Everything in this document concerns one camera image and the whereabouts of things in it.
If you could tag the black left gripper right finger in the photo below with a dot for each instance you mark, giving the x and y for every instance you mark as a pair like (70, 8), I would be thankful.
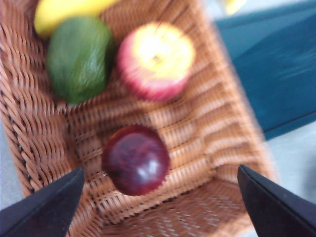
(279, 209)

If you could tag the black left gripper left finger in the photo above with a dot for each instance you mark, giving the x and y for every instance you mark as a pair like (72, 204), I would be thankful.
(42, 212)

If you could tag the dark red plum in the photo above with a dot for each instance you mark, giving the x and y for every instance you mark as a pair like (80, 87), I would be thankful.
(135, 160)

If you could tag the brown wicker basket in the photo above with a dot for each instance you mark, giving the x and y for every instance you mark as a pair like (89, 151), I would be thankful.
(209, 138)

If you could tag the dark green rectangular tray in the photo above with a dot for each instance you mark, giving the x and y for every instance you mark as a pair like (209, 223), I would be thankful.
(276, 74)

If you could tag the green avocado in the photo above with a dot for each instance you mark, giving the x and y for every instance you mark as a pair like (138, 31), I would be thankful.
(79, 59)

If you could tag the red and yellow apple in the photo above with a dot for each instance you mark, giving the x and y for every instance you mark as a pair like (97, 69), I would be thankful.
(155, 61)

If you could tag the yellow banana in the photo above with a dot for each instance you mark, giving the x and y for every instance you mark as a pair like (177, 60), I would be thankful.
(56, 14)

